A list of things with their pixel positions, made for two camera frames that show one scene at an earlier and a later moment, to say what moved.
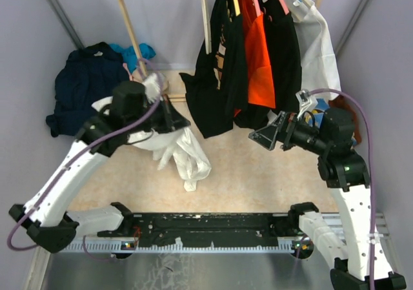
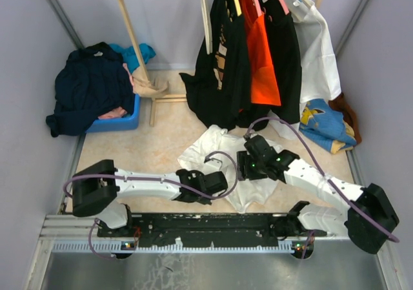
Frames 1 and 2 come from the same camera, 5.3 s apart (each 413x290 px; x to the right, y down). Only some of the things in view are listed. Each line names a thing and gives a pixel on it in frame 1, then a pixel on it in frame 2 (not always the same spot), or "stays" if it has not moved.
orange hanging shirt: (261, 92) stays
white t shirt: (177, 144) → (218, 141)
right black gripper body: (302, 135) → (250, 168)
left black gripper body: (160, 120) → (204, 201)
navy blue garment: (82, 77) stays
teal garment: (129, 57) stays
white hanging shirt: (321, 75) stays
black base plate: (194, 230) stays
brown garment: (338, 102) stays
